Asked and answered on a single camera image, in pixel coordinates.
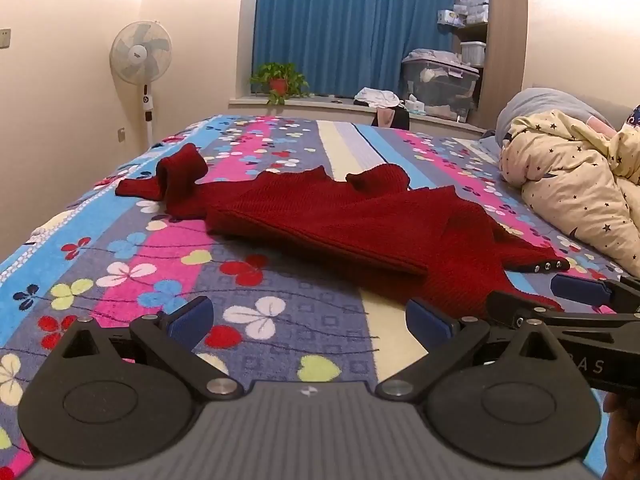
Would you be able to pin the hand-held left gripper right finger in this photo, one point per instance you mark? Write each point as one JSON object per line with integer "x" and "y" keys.
{"x": 427, "y": 319}

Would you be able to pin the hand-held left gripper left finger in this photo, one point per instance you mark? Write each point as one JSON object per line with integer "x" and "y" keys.
{"x": 192, "y": 317}

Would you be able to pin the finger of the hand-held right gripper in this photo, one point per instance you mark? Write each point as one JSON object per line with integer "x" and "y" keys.
{"x": 510, "y": 307}
{"x": 575, "y": 287}

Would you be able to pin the red knitted sweater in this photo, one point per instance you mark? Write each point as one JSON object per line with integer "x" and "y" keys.
{"x": 325, "y": 220}

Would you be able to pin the white clothes pile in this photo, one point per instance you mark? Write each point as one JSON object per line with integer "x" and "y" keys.
{"x": 377, "y": 96}

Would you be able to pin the person's right hand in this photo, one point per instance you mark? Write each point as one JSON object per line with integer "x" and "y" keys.
{"x": 622, "y": 435}

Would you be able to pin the cream star print duvet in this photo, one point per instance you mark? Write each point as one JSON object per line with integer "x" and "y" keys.
{"x": 575, "y": 180}

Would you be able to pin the floral striped blanket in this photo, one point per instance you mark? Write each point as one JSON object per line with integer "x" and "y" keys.
{"x": 310, "y": 320}

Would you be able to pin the patterned pillow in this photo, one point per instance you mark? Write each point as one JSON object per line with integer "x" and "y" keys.
{"x": 633, "y": 117}

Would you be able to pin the grey pillow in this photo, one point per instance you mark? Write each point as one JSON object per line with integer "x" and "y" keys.
{"x": 540, "y": 102}

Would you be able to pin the dark chair back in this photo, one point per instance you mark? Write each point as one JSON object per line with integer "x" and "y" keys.
{"x": 402, "y": 120}

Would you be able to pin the pink cloth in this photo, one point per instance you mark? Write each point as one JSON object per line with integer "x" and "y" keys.
{"x": 385, "y": 117}

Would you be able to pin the tissue pack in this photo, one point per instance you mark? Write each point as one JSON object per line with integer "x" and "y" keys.
{"x": 415, "y": 105}

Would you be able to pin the large clear storage bin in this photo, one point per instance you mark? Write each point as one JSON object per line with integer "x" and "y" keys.
{"x": 440, "y": 87}

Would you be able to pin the potted green plant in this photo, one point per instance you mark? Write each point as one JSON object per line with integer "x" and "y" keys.
{"x": 277, "y": 82}

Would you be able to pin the small clear storage box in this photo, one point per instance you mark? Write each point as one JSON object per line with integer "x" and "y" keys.
{"x": 473, "y": 52}

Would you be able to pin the grey cloth pile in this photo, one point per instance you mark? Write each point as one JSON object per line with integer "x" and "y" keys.
{"x": 432, "y": 55}

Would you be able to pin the white standing fan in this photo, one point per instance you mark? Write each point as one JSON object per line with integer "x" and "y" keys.
{"x": 141, "y": 52}

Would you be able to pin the wooden shelf unit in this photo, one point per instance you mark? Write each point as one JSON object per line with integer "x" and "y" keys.
{"x": 505, "y": 20}

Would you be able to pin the stack of white boxes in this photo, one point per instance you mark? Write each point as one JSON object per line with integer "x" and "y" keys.
{"x": 470, "y": 7}

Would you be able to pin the blue curtain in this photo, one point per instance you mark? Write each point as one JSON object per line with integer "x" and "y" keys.
{"x": 350, "y": 25}

